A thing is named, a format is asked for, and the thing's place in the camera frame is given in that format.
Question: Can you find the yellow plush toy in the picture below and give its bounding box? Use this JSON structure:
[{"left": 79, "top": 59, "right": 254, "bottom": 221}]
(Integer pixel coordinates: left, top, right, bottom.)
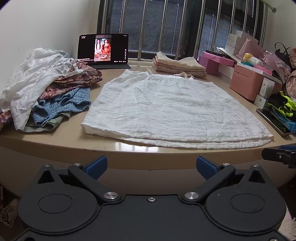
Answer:
[{"left": 243, "top": 53, "right": 264, "bottom": 67}]

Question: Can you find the white crumpled garment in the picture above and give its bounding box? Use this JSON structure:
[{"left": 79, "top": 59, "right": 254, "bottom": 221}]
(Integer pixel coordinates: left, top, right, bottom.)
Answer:
[{"left": 1, "top": 48, "right": 82, "bottom": 131}]

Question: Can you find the red floral garment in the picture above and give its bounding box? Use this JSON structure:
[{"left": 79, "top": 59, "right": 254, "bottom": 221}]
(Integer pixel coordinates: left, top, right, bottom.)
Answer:
[{"left": 0, "top": 60, "right": 103, "bottom": 130}]

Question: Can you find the folded beige clothes stack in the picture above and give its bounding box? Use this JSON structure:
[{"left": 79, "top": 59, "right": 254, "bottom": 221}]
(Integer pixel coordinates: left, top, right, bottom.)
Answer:
[{"left": 152, "top": 52, "right": 207, "bottom": 78}]

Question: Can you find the light green garment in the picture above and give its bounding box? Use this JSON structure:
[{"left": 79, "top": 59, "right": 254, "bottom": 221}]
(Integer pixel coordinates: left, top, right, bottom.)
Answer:
[{"left": 20, "top": 112, "right": 71, "bottom": 133}]

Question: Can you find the pink storage box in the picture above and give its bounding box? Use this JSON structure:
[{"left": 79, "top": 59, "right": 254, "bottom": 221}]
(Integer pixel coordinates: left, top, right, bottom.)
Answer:
[{"left": 230, "top": 65, "right": 264, "bottom": 102}]

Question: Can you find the blue knit garment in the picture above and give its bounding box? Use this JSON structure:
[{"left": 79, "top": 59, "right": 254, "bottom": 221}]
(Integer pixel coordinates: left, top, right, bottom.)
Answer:
[{"left": 31, "top": 87, "right": 91, "bottom": 126}]

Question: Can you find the small white box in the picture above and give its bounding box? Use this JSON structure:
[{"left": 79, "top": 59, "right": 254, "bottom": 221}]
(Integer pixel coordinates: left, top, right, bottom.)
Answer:
[{"left": 259, "top": 78, "right": 275, "bottom": 99}]

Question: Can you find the magenta gift box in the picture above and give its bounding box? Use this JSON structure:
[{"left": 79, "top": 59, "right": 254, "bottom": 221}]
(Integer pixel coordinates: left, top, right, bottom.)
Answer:
[{"left": 198, "top": 51, "right": 235, "bottom": 75}]

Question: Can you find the black tablet with keyboard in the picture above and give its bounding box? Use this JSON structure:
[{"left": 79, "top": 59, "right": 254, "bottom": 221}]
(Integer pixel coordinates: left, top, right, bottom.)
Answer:
[{"left": 77, "top": 34, "right": 130, "bottom": 70}]

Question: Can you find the white skirt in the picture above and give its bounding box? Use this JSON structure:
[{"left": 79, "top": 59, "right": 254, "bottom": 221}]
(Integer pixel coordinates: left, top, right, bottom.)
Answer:
[{"left": 81, "top": 70, "right": 273, "bottom": 149}]

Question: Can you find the black smartphone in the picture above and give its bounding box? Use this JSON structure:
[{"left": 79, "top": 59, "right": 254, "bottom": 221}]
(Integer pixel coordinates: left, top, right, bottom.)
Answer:
[{"left": 256, "top": 108, "right": 292, "bottom": 138}]

